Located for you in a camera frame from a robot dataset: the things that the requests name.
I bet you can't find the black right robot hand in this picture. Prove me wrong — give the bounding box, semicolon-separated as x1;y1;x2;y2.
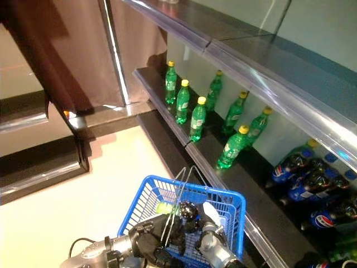
192;202;228;246

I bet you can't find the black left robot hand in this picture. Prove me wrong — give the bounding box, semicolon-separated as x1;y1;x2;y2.
128;214;187;268

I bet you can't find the Pepsi cola bottle blue label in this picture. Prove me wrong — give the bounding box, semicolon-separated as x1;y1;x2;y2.
175;200;201;234
302;195;357;231
280;167;335;204
264;149;315;189
320;152;340;168
294;251;330;268

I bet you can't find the blue plastic shopping basket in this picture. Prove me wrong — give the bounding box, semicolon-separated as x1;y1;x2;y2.
117;174;248;268

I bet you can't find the metal wire basket handle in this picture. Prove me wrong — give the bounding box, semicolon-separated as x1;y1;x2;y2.
160;166;196;249
170;165;210;246

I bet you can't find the green Sprite bottle yellow cap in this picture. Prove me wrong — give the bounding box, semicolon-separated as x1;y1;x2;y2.
216;125;250;170
284;138;320;162
189;96;207;143
164;60;179;106
175;79;191;125

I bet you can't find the green bottle inside basket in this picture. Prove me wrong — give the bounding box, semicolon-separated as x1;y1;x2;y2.
155;202;179;216

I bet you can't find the dark shelf board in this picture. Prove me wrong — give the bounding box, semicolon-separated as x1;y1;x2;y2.
122;0;279;42
210;30;357;123
133;65;224;146
185;122;357;268

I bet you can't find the black shelf base deck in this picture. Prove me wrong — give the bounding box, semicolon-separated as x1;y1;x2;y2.
136;110;266;268

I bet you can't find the green soda can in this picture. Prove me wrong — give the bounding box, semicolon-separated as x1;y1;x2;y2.
327;234;357;262

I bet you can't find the dark glossy counter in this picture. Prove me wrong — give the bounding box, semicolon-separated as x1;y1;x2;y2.
0;92;90;206

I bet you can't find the chrome pole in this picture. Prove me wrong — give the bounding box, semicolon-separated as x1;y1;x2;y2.
97;0;132;107

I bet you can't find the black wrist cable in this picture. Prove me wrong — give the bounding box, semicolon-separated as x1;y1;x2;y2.
68;237;97;259

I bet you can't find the black shelf upright post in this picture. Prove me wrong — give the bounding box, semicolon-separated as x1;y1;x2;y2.
272;0;292;36

